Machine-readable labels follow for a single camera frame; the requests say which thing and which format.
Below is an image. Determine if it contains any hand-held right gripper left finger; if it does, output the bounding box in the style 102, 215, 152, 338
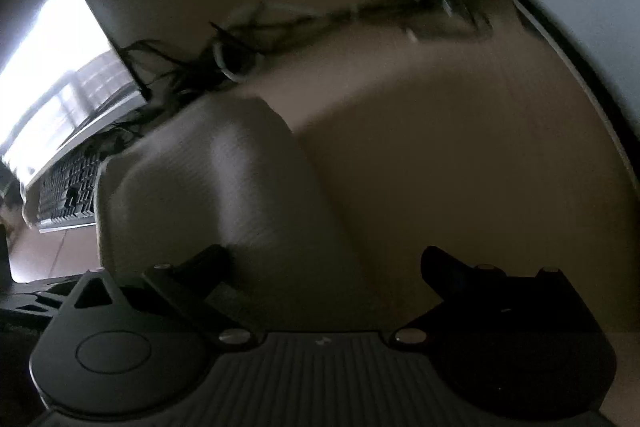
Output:
47, 244, 263, 348

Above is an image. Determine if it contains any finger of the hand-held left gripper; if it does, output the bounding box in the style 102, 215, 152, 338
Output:
0, 274, 88, 325

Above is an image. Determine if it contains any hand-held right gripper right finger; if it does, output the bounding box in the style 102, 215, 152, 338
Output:
389, 246, 603, 348

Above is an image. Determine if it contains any grey striped sweater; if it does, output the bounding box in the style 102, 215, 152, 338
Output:
94, 97, 386, 333

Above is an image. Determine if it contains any black keyboard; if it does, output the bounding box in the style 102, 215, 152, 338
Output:
22, 146, 103, 234

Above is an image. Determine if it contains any black computer monitor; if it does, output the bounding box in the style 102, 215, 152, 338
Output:
0, 0, 153, 190

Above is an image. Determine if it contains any black cable bundle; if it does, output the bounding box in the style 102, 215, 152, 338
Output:
112, 0, 501, 148

